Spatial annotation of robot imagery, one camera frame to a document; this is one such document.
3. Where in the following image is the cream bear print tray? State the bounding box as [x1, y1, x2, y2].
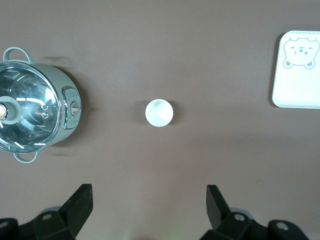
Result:
[271, 30, 320, 110]

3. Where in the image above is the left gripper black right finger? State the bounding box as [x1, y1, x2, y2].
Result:
[201, 184, 274, 240]

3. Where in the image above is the white IKEA cup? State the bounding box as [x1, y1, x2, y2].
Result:
[144, 98, 175, 128]

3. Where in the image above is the glass pot lid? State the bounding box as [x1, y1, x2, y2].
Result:
[0, 60, 66, 153]

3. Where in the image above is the green electric cooking pot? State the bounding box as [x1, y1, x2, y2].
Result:
[0, 47, 83, 164]

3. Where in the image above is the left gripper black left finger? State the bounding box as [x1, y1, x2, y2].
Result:
[22, 183, 94, 240]

